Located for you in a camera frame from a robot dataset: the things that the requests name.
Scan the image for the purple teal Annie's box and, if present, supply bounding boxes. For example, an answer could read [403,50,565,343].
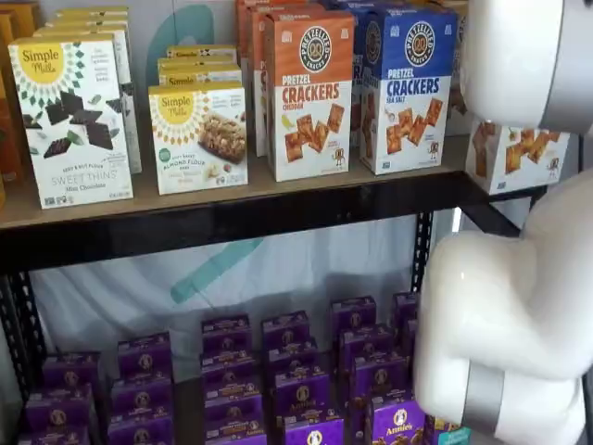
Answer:
[433,414,473,445]

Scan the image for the Simple Mills almond bars box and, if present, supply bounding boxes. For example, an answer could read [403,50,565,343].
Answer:
[166,44,237,64]
[159,69,243,90]
[147,82,249,196]
[158,57,242,75]

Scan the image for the Simple Mills sweet thins box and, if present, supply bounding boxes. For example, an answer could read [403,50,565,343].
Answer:
[45,18,131,33]
[7,32,134,210]
[34,26,144,176]
[54,6,130,22]

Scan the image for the blue sea salt crackers box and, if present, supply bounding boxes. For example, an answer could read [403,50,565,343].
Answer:
[359,5,460,176]
[323,0,385,13]
[345,4,372,150]

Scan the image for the black metal shelf unit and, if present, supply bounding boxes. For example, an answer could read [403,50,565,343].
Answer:
[30,0,460,386]

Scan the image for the black metal shelving rack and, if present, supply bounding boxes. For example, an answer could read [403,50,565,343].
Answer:
[0,171,550,445]

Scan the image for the particle board shelf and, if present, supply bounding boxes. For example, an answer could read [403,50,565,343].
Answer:
[0,133,473,231]

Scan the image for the orange cheddar crackers box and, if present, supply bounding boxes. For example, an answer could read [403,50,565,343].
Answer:
[264,9,357,183]
[246,3,325,159]
[234,0,297,64]

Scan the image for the orange brown Revival snack box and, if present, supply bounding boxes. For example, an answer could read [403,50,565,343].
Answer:
[0,64,27,184]
[0,2,45,70]

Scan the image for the purple Annie's snack box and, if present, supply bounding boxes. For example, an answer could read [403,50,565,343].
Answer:
[283,407,345,445]
[329,297,377,333]
[205,416,269,445]
[118,332,172,379]
[201,314,252,353]
[273,368,331,413]
[261,311,310,349]
[338,326,394,362]
[351,356,414,400]
[43,351,103,390]
[267,340,319,372]
[199,350,259,386]
[401,317,419,348]
[203,382,265,423]
[392,291,422,325]
[25,384,94,432]
[354,396,436,445]
[110,377,173,418]
[107,414,175,445]
[18,426,92,445]

